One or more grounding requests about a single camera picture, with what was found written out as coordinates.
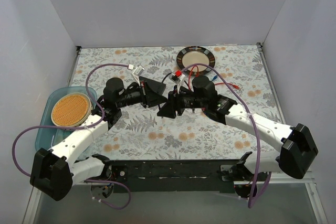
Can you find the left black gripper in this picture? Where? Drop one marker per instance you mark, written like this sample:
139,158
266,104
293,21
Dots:
144,95

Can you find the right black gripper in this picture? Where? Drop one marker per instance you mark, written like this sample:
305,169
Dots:
178,104

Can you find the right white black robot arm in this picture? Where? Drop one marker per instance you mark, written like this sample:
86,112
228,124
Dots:
294,146

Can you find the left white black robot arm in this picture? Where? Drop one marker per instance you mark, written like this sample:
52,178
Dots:
56,170

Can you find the floral tablecloth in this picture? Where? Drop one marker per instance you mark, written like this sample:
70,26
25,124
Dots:
140,134

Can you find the dark rimmed beige plate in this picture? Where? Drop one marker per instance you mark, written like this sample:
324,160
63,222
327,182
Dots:
196,54

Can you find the orange woven round plate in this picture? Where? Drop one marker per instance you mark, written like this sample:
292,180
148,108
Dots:
71,110

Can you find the teal plastic tray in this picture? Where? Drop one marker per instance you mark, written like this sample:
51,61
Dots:
47,137

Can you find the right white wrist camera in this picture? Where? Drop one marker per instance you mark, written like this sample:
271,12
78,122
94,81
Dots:
178,78

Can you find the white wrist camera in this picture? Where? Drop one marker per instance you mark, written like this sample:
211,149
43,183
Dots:
178,78
136,72

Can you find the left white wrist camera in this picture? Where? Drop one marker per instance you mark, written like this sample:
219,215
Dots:
136,72

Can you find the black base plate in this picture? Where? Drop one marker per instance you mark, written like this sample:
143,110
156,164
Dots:
177,175

